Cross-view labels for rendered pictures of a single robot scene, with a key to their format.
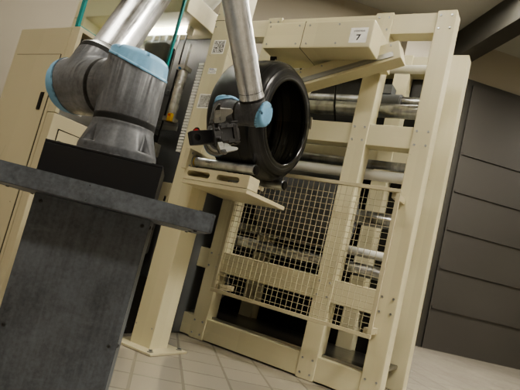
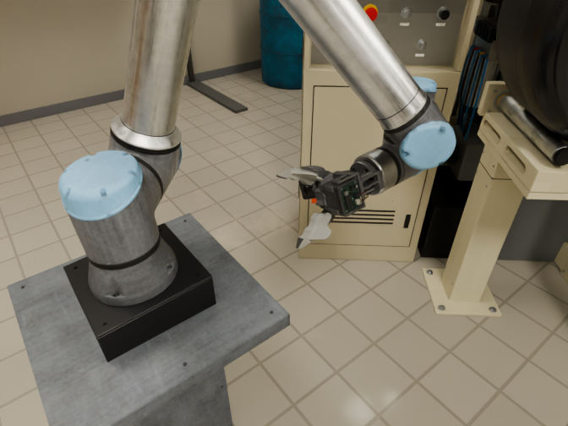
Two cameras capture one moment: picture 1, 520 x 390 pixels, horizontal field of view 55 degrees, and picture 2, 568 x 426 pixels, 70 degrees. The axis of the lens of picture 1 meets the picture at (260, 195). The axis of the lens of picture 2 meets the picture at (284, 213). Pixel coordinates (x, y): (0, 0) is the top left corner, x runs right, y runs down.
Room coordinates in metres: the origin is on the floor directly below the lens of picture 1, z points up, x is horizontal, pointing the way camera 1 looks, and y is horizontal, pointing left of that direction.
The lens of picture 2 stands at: (1.18, -0.37, 1.34)
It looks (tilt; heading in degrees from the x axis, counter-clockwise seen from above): 36 degrees down; 62
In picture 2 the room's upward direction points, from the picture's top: straight up
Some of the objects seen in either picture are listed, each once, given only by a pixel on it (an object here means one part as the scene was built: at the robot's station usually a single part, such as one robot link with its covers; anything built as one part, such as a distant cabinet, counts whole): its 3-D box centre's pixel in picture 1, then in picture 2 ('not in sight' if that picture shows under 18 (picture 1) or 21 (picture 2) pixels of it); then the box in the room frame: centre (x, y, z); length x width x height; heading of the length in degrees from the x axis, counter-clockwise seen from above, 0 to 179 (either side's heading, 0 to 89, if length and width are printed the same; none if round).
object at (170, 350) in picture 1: (148, 343); (459, 290); (2.45, 0.35, 0.01); 0.27 x 0.27 x 0.02; 59
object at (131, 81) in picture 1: (131, 86); (111, 204); (1.20, 0.38, 0.87); 0.17 x 0.15 x 0.18; 58
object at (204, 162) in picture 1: (224, 165); (530, 125); (2.21, 0.19, 0.90); 0.35 x 0.05 x 0.05; 59
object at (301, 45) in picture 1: (324, 46); not in sight; (2.52, -0.14, 1.71); 0.61 x 0.25 x 0.15; 59
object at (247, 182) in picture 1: (220, 179); (521, 146); (2.21, 0.19, 0.83); 0.36 x 0.09 x 0.06; 59
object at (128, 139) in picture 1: (120, 139); (129, 257); (1.20, 0.36, 0.73); 0.19 x 0.19 x 0.10
